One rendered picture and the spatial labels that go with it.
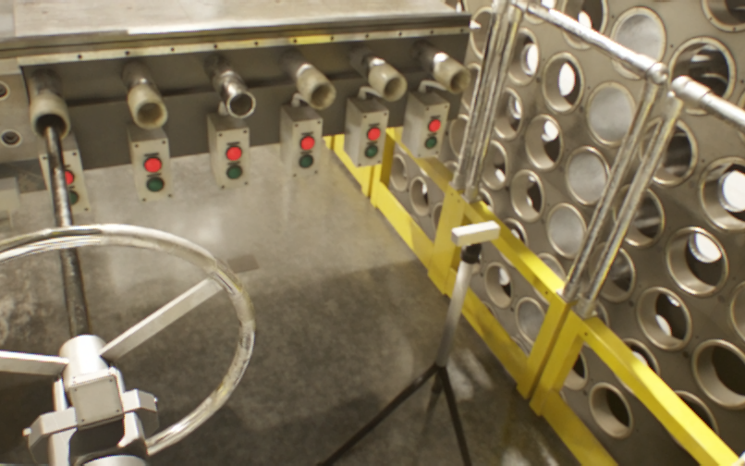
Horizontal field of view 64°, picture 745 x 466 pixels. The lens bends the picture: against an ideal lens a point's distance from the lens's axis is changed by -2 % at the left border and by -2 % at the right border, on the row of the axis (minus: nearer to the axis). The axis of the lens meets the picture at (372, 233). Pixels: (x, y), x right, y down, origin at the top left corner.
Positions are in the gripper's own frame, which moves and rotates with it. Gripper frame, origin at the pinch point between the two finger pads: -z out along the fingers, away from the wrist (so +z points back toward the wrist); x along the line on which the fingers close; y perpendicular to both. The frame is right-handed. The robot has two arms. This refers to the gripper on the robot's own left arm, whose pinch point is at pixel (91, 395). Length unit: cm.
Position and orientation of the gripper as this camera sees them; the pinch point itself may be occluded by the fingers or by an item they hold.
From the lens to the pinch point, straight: 72.3
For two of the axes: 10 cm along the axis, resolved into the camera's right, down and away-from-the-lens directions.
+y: 1.1, -7.9, -6.1
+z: 4.3, 5.9, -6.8
